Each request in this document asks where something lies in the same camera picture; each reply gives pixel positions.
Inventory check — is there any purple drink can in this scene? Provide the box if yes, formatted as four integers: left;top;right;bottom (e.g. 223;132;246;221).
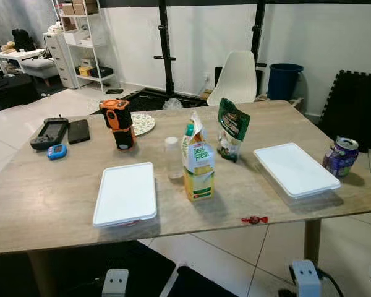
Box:
322;137;360;179

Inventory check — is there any black foam puzzle mat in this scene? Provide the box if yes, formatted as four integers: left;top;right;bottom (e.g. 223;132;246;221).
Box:
318;70;371;153

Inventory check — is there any white lidded plastic container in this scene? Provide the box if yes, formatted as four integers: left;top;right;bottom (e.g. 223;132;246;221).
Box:
92;162;158;228
254;143;342;199

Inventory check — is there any blue plastic bin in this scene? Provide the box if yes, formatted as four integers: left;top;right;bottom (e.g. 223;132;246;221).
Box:
267;63;305;102

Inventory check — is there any red wrapped candy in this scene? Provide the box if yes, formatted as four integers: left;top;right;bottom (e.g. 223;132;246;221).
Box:
241;216;270;225

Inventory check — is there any white shell chair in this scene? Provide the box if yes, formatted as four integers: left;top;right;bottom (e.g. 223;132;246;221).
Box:
207;51;258;107

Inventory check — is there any small clear plastic jar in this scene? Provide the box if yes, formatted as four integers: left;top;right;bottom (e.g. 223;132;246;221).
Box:
164;136;184;181

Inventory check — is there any crumpled clear plastic bag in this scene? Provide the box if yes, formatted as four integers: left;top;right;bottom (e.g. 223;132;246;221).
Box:
162;97;185;111

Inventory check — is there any black floor mat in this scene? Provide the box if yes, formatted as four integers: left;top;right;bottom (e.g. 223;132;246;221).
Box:
166;265;237;297
0;240;177;297

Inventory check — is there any patterned round plate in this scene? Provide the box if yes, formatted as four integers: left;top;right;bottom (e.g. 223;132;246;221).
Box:
130;113;156;137

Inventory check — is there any orange black handheld device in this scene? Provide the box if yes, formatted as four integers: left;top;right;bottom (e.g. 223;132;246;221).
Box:
100;99;137;152

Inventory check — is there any white metal shelf unit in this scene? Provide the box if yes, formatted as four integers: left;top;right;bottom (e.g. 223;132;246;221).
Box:
52;0;119;91

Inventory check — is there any black smartphone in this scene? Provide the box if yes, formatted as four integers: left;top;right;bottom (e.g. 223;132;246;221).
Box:
67;119;92;145

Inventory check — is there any light wooden table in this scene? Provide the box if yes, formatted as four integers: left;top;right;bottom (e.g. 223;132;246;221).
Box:
0;99;371;297

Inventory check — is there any small blue gadget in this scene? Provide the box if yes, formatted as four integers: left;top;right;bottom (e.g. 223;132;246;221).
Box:
47;144;68;161

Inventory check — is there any brown cardboard storage box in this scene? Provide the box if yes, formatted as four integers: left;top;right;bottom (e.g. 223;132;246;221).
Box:
61;0;100;17

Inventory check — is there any white drawer unit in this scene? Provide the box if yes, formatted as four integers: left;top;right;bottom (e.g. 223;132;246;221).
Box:
43;31;79;90

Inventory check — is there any black handheld controller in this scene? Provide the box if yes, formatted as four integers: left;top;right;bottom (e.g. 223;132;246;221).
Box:
30;116;70;151

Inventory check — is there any grey padded stool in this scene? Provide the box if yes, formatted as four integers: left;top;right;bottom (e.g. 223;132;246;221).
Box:
22;57;60;86

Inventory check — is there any black backpack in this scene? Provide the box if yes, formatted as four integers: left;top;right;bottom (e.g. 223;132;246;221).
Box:
12;28;37;53

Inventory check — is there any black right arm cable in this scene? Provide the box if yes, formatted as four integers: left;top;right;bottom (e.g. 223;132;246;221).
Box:
315;267;344;297

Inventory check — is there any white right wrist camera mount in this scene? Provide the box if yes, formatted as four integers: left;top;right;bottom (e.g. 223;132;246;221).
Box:
289;260;323;297

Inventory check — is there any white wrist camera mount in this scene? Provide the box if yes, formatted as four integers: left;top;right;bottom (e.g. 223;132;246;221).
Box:
102;268;130;297
289;260;323;297

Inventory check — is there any black metal rack post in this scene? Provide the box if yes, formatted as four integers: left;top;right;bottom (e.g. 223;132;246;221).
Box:
250;0;267;69
153;0;176;97

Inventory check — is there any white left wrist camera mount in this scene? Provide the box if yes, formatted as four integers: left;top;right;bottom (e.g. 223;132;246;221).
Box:
102;268;130;297

